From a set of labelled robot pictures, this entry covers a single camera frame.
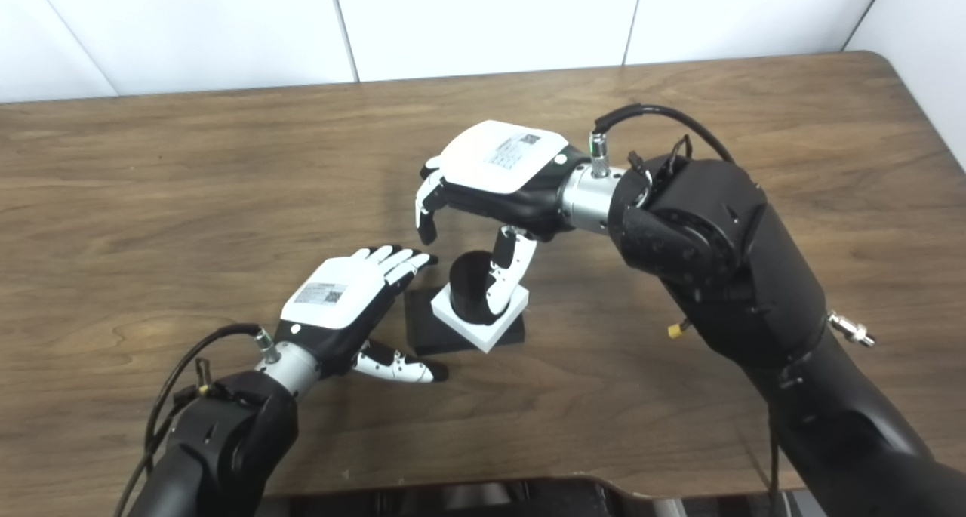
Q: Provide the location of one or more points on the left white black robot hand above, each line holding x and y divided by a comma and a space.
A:
339, 294

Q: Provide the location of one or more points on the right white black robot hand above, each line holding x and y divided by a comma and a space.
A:
498, 162

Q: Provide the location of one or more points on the black peg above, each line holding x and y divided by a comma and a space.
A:
468, 283

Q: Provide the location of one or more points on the white square piece with hole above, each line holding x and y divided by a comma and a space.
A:
483, 336

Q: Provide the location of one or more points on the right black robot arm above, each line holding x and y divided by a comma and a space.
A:
755, 290

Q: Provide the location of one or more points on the small yellow connector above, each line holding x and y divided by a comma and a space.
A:
675, 328

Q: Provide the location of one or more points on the black robot torso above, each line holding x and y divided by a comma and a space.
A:
528, 498

